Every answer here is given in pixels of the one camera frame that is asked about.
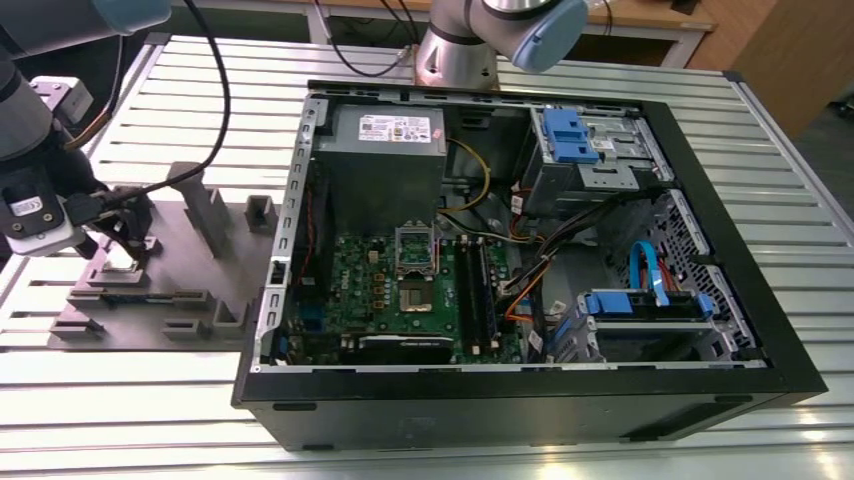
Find multicolour wire bundle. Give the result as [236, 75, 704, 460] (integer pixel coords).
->
[503, 217, 542, 246]

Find orange wire loop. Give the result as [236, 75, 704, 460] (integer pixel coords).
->
[500, 293, 536, 327]

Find wooden desk white legs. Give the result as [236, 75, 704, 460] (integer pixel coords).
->
[303, 0, 720, 69]

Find metal socket cover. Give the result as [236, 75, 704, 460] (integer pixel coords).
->
[395, 218, 441, 277]

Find CPU socket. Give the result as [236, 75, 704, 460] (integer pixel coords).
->
[396, 276, 436, 315]

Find grey power supply unit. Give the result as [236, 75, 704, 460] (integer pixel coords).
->
[312, 103, 447, 231]

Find black open PC case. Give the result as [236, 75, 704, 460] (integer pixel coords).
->
[229, 77, 828, 454]

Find green motherboard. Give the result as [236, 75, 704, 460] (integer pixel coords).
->
[276, 233, 528, 366]

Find yellow wire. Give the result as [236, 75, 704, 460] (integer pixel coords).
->
[439, 137, 494, 214]

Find black wire bundle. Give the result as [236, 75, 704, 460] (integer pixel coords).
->
[499, 192, 663, 296]

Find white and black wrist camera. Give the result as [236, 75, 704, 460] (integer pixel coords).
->
[0, 184, 76, 257]

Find small grey wrist camera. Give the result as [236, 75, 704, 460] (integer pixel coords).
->
[29, 74, 95, 126]

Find blue RAM stick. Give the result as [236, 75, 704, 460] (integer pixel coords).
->
[99, 290, 180, 304]

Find wooden cabinet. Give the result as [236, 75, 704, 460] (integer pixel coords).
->
[686, 0, 854, 139]

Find blue flat wire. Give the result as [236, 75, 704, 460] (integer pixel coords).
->
[628, 240, 672, 307]

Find disk bay with blue carrier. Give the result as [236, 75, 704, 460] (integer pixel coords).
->
[574, 288, 715, 364]

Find blue disk carrier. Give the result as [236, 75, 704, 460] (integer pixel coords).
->
[543, 108, 600, 164]

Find grey parts rack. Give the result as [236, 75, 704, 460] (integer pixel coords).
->
[45, 160, 281, 351]

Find thick black camera cable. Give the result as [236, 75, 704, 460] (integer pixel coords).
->
[63, 0, 233, 225]

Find silver drive cage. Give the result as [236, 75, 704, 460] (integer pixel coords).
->
[523, 104, 674, 214]

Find black RAM slot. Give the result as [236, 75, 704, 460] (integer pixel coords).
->
[455, 237, 476, 354]

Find black graphics card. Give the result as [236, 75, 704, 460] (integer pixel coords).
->
[337, 332, 456, 366]

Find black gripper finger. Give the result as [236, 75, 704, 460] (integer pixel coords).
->
[71, 219, 103, 261]
[109, 197, 156, 262]

